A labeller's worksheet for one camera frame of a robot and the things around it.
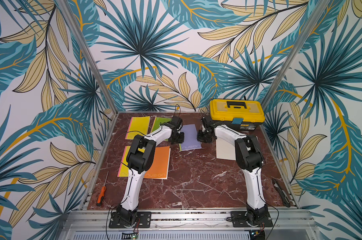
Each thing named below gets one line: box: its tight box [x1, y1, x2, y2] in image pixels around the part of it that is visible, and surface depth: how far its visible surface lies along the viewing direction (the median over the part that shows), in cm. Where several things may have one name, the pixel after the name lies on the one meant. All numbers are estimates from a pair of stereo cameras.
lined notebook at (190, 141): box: [179, 124, 202, 151], surface depth 102 cm
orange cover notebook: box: [144, 146, 171, 180], surface depth 93 cm
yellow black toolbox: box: [209, 99, 265, 131], surface depth 101 cm
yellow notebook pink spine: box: [125, 116, 151, 140], surface depth 116 cm
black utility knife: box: [272, 177, 291, 208], surface depth 83 cm
